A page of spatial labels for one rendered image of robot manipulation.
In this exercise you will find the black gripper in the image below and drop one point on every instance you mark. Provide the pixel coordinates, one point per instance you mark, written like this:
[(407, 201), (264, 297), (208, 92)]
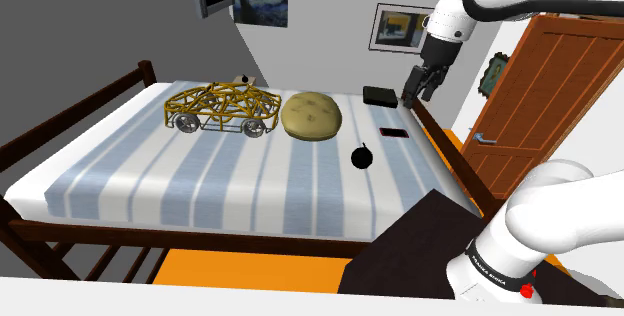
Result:
[(440, 52)]

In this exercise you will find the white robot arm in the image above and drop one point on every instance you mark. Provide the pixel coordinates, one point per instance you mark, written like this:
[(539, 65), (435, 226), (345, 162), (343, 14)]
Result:
[(521, 217)]

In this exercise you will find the black flat box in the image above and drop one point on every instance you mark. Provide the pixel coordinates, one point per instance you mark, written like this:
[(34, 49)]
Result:
[(380, 96)]

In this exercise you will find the black phone with red edge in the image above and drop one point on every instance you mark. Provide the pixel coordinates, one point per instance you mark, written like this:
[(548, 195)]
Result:
[(394, 133)]

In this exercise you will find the small dark framed portrait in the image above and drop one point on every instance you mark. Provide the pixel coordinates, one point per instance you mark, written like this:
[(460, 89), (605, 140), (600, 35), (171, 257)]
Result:
[(492, 75)]

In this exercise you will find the black round bomb-shaped ball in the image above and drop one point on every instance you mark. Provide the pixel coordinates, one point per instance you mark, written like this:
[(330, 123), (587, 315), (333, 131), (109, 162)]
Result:
[(362, 158)]

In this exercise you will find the tan round potato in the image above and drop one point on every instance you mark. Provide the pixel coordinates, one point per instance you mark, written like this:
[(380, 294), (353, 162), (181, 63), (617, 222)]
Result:
[(311, 115)]

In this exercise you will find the brown wooden door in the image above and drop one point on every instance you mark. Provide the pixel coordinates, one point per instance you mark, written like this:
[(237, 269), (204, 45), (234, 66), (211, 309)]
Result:
[(546, 105)]

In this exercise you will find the dark robot stand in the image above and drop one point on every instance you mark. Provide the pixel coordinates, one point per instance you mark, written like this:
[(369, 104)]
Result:
[(414, 251)]

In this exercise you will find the small nightstand with black ball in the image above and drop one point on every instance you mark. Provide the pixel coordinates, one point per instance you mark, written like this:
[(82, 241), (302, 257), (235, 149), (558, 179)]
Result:
[(242, 79)]

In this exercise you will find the wooden bed with striped cover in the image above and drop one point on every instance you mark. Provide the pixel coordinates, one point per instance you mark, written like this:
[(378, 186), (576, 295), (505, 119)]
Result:
[(195, 178)]

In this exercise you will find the framed diner wall picture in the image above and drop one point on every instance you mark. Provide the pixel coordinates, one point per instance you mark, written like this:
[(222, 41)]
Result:
[(397, 27)]

